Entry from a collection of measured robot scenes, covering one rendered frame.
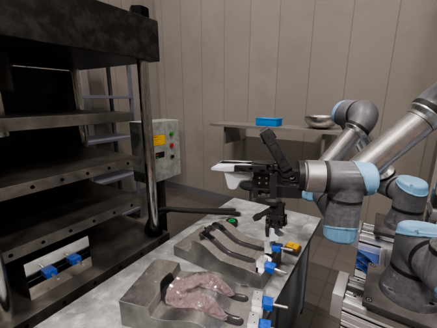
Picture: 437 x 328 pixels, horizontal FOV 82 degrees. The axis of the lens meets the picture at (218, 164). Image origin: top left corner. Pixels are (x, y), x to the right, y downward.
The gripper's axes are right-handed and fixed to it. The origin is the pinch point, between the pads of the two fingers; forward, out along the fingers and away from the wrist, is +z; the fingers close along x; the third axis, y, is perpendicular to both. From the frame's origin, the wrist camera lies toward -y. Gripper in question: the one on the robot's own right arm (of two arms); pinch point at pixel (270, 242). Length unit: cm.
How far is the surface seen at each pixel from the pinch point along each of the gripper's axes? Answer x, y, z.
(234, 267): -17.0, -10.8, 7.8
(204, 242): -16.1, -27.8, -0.6
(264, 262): -12.4, 1.8, 4.5
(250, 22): 193, -98, -208
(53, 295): -65, -74, 15
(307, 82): 203, -30, -121
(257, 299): -29.1, 6.0, 11.1
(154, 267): -41, -37, 4
